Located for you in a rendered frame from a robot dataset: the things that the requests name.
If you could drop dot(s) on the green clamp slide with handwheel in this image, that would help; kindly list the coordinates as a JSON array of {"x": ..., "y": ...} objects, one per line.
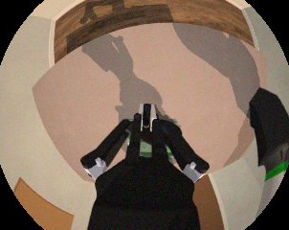
[{"x": 145, "y": 146}]

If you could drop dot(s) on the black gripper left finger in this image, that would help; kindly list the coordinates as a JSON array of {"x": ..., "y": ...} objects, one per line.
[{"x": 98, "y": 160}]

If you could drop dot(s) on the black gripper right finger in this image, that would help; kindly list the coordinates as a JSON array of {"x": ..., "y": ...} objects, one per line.
[{"x": 191, "y": 164}]

